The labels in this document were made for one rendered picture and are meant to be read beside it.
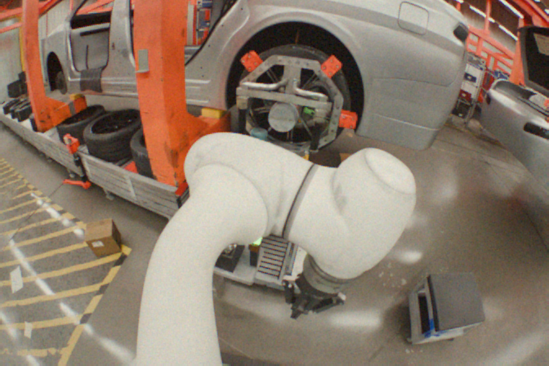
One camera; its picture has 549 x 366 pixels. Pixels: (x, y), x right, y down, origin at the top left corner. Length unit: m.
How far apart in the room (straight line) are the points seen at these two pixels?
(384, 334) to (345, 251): 1.24
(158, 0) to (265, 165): 0.80
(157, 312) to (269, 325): 1.16
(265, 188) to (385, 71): 1.08
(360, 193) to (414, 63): 1.11
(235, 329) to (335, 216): 1.12
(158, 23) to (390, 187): 0.87
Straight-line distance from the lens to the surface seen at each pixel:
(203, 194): 0.22
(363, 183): 0.21
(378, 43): 1.22
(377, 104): 1.27
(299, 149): 1.28
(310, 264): 0.32
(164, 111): 0.96
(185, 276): 0.16
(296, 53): 1.20
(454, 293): 1.40
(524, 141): 2.76
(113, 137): 1.95
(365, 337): 1.41
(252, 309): 1.32
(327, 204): 0.23
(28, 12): 2.68
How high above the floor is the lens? 1.25
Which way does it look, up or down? 33 degrees down
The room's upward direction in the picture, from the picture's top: 6 degrees clockwise
